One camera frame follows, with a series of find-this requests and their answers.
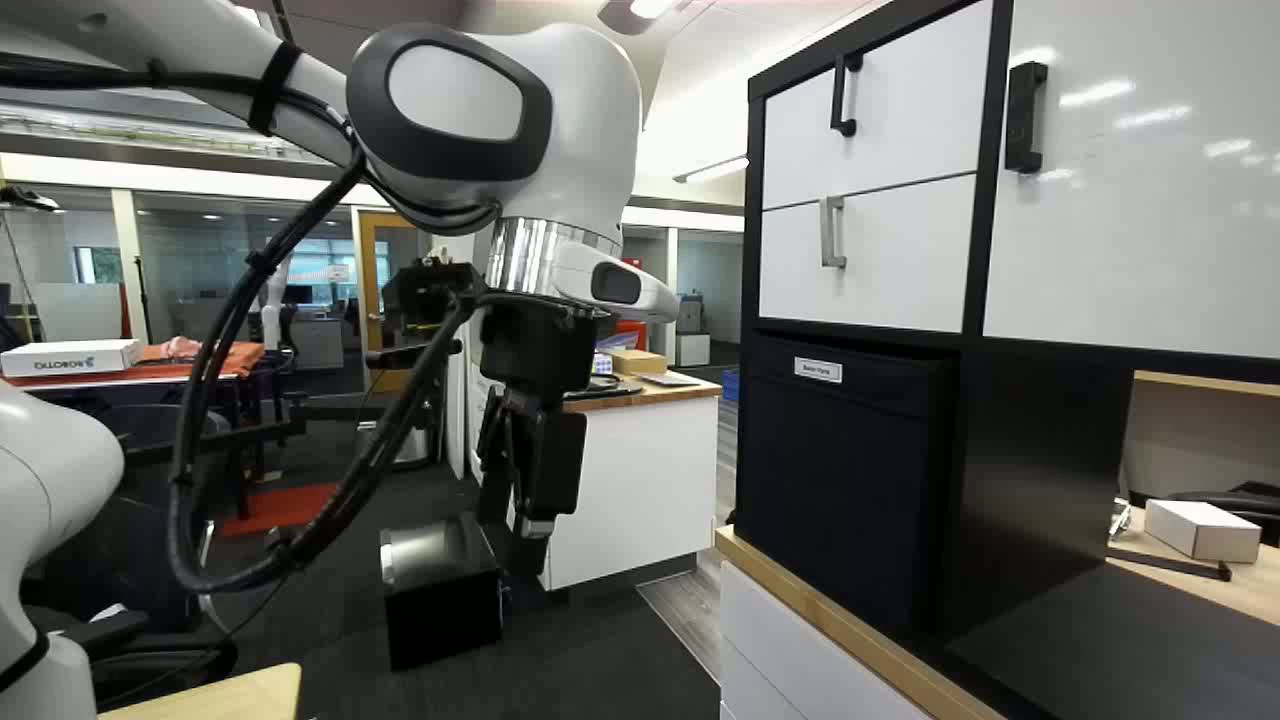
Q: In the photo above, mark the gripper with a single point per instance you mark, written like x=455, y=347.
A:
x=545, y=345

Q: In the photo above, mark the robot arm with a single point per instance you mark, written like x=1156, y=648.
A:
x=580, y=120

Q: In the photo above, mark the white island with wood top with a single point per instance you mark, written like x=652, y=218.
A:
x=640, y=480

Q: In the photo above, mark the cardboard box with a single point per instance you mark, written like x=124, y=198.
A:
x=636, y=361

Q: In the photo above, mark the black trash bin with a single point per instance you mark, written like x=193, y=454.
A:
x=440, y=600

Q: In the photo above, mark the blue bin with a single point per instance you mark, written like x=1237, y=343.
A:
x=730, y=385

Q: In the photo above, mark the wooden door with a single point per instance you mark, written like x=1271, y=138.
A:
x=368, y=290

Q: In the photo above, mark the red floor mat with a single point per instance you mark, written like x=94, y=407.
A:
x=280, y=508

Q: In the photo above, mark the white counter drawer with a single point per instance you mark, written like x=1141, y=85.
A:
x=800, y=640
x=745, y=690

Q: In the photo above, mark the black fabric storage bin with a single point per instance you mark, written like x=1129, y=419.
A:
x=845, y=480

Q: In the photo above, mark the orange cloth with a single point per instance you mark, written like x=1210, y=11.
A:
x=215, y=355

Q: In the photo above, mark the long ceiling light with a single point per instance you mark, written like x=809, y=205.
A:
x=710, y=169

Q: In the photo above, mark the flat white box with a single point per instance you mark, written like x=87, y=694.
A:
x=70, y=357

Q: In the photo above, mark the black and white cabinet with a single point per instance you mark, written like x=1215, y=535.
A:
x=1040, y=450

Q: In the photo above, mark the black mat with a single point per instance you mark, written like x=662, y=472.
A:
x=1130, y=650

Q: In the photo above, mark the black stick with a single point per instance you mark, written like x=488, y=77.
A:
x=1170, y=565

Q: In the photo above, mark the white cabinet door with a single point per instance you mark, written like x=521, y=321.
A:
x=1150, y=220

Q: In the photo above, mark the small white box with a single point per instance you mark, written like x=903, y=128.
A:
x=1200, y=528

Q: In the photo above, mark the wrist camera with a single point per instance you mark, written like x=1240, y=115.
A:
x=430, y=295

